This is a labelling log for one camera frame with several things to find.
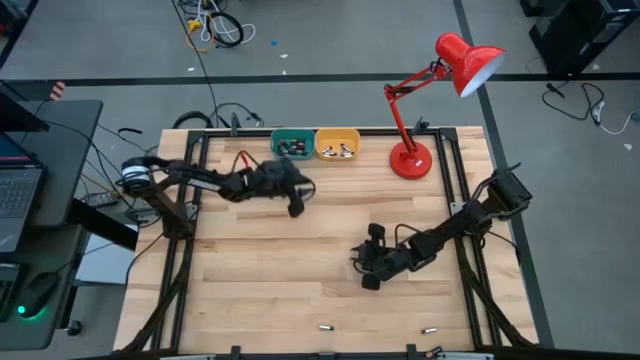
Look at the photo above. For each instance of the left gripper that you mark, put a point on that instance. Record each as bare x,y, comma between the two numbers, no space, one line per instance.
275,180

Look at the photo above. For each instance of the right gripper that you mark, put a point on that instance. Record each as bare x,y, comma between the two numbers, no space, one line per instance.
397,260

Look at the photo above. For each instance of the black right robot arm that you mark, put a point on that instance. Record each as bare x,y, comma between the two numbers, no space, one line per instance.
465,220

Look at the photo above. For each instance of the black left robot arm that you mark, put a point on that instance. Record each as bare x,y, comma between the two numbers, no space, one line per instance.
210,182

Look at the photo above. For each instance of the teal plastic bin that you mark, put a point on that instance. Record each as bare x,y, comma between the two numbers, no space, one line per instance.
295,134

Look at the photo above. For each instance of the yellow plastic bin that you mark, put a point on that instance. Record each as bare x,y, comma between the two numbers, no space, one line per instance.
337,137

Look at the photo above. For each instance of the black power strip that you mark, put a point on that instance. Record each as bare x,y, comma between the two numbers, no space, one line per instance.
100,199

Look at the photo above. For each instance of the light grey box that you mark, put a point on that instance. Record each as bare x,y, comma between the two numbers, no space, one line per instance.
107,260

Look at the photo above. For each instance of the red desk lamp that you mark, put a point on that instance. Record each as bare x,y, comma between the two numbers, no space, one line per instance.
467,60

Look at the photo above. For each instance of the black side desk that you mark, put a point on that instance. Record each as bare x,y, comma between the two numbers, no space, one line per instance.
65,150

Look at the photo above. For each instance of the orange black striped marker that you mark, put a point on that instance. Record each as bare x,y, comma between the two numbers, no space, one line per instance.
57,90

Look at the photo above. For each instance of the black round caster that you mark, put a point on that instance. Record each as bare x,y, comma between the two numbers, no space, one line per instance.
73,327

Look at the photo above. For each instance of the dark laptop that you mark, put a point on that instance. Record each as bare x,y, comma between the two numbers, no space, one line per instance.
17,195

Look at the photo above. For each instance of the black computer mouse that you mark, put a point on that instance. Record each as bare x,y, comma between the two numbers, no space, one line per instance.
37,295

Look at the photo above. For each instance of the black monitor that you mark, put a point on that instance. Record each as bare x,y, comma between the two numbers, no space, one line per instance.
15,115

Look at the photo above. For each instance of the black computer tower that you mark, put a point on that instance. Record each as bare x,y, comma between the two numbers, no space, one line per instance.
585,35

